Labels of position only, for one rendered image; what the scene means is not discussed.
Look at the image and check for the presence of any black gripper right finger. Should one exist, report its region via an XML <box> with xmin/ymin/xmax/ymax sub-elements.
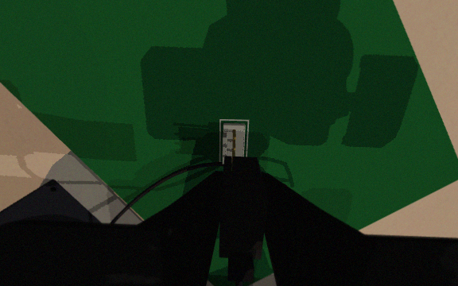
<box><xmin>262</xmin><ymin>172</ymin><xmax>458</xmax><ymax>286</ymax></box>

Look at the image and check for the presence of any green circuit board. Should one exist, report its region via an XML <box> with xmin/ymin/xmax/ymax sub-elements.
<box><xmin>0</xmin><ymin>0</ymin><xmax>458</xmax><ymax>231</ymax></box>

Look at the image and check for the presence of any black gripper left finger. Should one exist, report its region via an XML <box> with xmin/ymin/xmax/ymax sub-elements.
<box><xmin>0</xmin><ymin>171</ymin><xmax>223</xmax><ymax>286</ymax></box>

